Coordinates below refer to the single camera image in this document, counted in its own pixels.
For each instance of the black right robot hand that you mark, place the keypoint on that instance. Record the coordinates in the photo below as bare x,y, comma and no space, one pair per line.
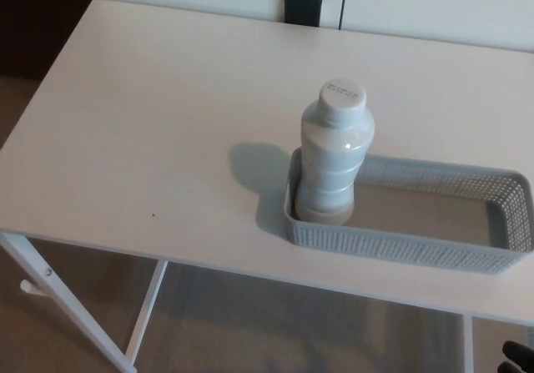
521,352

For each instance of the white plastic bottle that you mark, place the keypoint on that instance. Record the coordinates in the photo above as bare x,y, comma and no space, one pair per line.
329,160

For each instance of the grey perforated plastic basket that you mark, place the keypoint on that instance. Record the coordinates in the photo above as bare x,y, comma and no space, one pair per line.
396,250

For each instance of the white cylindrical peg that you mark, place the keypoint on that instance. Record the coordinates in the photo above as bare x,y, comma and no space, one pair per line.
29,287

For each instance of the dark brown wooden cabinet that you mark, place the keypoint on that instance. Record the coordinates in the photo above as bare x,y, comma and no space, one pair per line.
37,22

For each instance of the white metal desk leg frame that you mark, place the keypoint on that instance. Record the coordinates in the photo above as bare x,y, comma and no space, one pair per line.
83,311
468,344

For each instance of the black wall socket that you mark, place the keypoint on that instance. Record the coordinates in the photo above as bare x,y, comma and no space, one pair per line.
303,8

